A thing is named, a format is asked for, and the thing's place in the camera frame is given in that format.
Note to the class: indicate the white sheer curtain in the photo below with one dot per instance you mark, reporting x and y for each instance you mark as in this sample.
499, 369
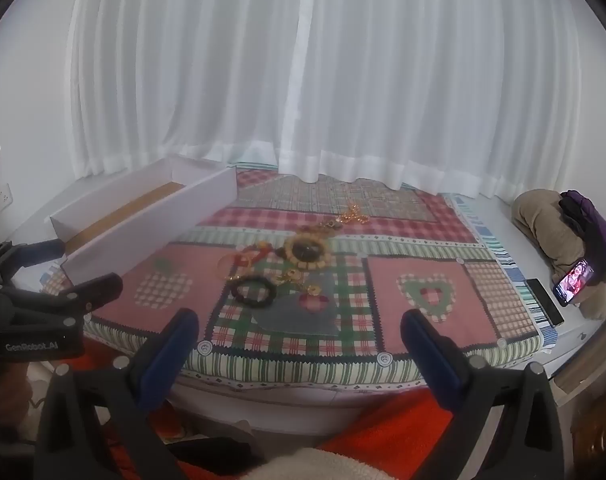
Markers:
183, 60
433, 70

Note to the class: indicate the black smartphone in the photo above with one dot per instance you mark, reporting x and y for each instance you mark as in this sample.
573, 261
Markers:
545, 302

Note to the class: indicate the smartphone with lit screen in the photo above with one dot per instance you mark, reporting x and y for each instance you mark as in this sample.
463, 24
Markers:
575, 280

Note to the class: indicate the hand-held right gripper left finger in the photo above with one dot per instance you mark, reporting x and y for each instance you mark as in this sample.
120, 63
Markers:
180, 342

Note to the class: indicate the white wall socket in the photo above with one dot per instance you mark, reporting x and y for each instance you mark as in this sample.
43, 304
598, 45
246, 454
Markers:
4, 198

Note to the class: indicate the purple cloth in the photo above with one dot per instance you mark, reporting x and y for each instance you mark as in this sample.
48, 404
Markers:
603, 230

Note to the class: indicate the small gold pendant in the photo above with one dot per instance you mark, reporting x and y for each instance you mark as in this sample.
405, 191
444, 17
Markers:
313, 290

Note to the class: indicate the person's left hand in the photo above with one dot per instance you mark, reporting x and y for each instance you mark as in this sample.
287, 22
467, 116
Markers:
3, 395

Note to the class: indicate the patchwork plaid blanket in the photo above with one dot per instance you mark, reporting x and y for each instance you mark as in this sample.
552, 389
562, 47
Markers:
383, 285

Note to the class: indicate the wooden furniture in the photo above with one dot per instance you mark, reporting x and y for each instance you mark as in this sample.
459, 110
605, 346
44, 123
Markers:
598, 425

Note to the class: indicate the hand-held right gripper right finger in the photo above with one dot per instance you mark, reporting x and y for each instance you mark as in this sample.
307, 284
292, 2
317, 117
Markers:
433, 352

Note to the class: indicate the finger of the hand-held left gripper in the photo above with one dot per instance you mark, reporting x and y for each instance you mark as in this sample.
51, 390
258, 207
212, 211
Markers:
38, 251
93, 292

